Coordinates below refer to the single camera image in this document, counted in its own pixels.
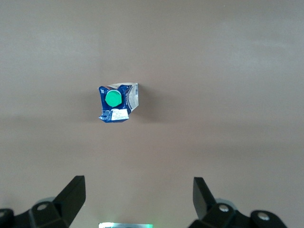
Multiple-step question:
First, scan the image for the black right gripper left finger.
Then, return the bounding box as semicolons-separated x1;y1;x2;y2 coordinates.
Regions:
28;175;86;228

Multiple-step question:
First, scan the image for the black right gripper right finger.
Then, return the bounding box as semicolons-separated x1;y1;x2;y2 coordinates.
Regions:
187;177;252;228

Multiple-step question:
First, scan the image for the blue milk carton green cap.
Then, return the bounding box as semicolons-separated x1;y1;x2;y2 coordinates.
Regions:
98;82;140;124

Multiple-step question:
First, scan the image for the brown table cover sheet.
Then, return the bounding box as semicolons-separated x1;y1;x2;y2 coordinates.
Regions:
0;0;304;228

